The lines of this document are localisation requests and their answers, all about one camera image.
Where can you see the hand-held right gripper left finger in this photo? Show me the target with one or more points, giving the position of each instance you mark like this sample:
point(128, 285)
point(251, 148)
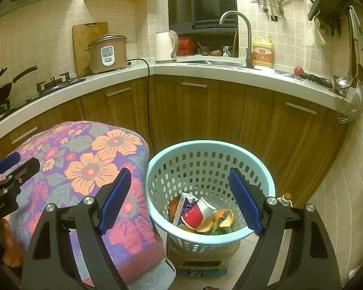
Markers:
point(115, 202)

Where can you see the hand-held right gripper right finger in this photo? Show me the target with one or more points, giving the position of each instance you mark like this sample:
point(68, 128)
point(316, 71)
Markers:
point(245, 202)

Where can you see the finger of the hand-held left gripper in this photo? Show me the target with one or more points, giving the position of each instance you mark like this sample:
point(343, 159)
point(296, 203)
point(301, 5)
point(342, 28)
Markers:
point(7, 160)
point(25, 169)

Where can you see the orange peel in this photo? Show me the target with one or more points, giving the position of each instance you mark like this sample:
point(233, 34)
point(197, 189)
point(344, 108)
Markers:
point(204, 226)
point(225, 216)

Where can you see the green leafy vegetable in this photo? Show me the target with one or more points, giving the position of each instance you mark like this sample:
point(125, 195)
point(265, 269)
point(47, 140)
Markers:
point(219, 231)

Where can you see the red paper cup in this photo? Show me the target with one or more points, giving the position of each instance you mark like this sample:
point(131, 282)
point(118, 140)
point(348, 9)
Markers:
point(196, 214)

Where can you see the light blue plastic basket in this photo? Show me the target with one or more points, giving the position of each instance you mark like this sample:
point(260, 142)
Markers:
point(199, 163)

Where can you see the white and blue milk carton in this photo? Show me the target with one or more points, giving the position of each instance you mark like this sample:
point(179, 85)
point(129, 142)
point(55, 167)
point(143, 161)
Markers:
point(184, 207)

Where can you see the small capped bottle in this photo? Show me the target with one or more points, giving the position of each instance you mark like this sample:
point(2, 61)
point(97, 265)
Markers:
point(286, 199)

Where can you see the floral towel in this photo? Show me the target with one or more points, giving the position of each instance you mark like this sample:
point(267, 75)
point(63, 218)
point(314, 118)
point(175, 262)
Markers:
point(78, 163)

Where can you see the wooden cabinet door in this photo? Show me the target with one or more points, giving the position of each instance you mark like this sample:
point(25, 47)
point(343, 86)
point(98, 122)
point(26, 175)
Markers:
point(121, 111)
point(284, 145)
point(48, 113)
point(199, 114)

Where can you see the black wok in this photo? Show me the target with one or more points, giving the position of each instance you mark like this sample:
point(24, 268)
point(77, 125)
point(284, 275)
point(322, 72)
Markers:
point(0, 92)

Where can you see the brown cardboard box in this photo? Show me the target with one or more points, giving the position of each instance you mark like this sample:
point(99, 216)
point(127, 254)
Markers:
point(199, 259)

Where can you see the black gas stove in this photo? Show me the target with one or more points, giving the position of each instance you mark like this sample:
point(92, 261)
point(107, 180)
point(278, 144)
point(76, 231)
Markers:
point(54, 83)

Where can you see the metal sink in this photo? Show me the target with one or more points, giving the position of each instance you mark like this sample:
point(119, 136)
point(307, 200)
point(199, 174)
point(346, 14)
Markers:
point(223, 63)

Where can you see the white kitchen countertop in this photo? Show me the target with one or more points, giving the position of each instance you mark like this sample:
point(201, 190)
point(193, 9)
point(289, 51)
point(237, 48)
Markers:
point(199, 69)

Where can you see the brown rice cooker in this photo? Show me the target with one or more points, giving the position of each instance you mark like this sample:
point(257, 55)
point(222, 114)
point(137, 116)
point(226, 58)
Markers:
point(107, 53)

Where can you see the red tomato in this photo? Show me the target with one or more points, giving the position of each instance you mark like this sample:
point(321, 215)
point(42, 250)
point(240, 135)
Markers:
point(298, 70)

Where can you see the black scrub brush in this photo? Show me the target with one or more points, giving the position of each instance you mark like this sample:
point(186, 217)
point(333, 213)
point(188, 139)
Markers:
point(317, 79)

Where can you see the metal strainer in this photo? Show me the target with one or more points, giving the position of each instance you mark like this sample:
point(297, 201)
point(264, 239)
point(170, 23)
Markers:
point(351, 105)

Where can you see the wooden cutting board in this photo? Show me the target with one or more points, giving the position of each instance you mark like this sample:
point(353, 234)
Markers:
point(84, 36)

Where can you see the yellow detergent bottle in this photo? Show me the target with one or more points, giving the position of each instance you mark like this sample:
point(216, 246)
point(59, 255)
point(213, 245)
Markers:
point(262, 54)

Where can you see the glass cup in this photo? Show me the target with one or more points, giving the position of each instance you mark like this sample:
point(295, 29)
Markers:
point(226, 51)

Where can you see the metal ladle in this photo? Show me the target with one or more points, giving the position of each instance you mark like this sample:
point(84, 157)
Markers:
point(343, 81)

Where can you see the bowl with spoon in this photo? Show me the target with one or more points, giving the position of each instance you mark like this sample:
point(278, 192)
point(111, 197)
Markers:
point(204, 50)

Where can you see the white electric kettle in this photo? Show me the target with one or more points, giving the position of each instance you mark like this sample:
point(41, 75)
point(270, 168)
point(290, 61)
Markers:
point(165, 46)

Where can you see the metal faucet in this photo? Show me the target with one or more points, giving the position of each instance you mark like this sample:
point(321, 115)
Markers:
point(248, 36)

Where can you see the red plastic basket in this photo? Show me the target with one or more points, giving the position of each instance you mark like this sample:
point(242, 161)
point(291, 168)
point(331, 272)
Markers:
point(186, 46)

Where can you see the dark window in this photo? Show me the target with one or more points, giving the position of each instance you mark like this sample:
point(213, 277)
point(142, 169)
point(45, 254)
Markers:
point(211, 0)

